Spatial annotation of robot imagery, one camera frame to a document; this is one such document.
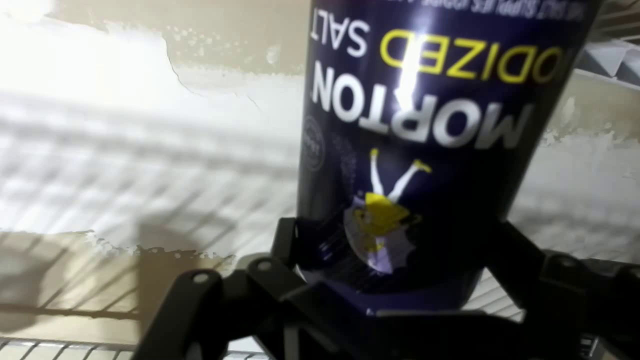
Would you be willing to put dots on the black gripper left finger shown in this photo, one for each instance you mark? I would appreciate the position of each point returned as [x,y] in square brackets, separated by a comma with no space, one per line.
[201,312]

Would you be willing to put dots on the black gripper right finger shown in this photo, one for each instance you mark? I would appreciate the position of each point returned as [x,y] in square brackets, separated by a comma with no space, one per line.
[566,300]

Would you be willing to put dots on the dark blue salt container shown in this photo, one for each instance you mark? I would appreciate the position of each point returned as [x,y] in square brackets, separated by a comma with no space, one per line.
[433,132]

